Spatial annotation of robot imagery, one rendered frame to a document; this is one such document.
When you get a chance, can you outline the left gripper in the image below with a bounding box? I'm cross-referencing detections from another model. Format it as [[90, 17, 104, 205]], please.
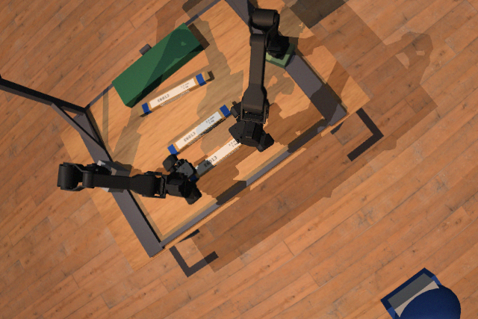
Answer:
[[230, 102, 274, 152]]

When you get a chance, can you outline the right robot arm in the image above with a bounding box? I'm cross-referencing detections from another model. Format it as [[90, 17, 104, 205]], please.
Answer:
[[57, 158, 197, 199]]

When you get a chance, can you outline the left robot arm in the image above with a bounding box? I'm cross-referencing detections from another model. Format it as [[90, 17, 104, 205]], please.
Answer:
[[229, 8, 290, 147]]

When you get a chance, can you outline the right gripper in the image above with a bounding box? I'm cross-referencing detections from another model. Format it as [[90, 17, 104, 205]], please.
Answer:
[[162, 154, 202, 205]]

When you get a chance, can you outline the black metal overhead frame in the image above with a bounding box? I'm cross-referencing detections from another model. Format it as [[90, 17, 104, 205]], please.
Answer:
[[0, 0, 249, 152]]

